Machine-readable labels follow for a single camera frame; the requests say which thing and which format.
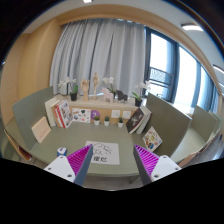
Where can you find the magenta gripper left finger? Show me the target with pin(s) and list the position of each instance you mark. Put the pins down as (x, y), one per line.
(73, 167)

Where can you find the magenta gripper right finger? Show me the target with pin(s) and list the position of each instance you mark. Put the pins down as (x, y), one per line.
(151, 166)

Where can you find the blue and white computer mouse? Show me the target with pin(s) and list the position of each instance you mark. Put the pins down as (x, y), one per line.
(62, 151)

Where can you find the white printed mouse pad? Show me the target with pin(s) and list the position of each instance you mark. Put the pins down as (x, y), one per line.
(105, 153)

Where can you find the green right desk partition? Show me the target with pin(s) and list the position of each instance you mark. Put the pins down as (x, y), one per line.
(170, 124)

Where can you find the green desk partition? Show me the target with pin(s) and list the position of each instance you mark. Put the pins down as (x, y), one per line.
(170, 124)
(28, 111)

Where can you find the pale pink notebook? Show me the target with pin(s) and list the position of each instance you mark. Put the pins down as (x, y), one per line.
(41, 129)

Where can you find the wooden chair left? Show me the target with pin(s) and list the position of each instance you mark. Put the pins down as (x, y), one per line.
(19, 150)

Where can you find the red cover book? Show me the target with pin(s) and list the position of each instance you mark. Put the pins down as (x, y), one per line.
(62, 114)

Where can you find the dark cover book right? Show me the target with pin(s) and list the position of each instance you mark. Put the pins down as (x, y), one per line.
(134, 121)

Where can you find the small succulent white pot right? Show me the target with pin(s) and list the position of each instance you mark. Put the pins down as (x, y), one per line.
(120, 122)

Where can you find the small succulent white pot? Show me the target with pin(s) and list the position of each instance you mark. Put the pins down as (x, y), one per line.
(120, 122)
(96, 120)
(107, 121)

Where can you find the illustrated white card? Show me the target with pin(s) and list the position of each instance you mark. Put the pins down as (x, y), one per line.
(81, 115)

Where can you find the small succulent white pot left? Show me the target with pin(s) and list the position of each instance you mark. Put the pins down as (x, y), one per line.
(96, 120)

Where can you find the small succulent white pot middle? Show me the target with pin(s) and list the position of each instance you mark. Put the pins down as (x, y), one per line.
(107, 121)

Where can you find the purple round sticker card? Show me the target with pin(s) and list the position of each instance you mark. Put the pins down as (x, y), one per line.
(94, 113)

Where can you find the wooden desk shelf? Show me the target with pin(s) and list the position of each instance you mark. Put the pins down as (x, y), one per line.
(113, 110)

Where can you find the white books stack left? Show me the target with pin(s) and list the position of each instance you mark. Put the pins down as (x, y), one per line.
(50, 115)

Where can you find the green left desk partition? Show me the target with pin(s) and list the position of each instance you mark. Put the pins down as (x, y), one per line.
(28, 111)

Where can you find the white orchid black pot left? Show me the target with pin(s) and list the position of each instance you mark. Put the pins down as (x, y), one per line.
(72, 87)

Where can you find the white orchid black pot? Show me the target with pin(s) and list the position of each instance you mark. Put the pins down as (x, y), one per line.
(138, 96)
(72, 87)

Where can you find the dark horse figure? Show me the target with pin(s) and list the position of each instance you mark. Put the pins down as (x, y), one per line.
(121, 95)

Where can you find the pink wooden horse figure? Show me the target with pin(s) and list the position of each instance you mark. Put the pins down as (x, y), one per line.
(107, 95)

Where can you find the white orchid black pot right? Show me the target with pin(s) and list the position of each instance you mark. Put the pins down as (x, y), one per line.
(138, 96)

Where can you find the wooden hand model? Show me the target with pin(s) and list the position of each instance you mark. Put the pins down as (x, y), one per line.
(85, 89)

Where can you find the wooden mannequin figure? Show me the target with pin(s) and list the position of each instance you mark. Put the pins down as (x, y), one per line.
(96, 82)

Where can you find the white orchid middle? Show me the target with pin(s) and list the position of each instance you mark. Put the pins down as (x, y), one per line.
(110, 81)

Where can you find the grey curtain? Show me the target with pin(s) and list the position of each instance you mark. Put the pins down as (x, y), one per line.
(100, 47)

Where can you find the window with dark frame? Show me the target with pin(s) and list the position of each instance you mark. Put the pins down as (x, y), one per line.
(176, 75)

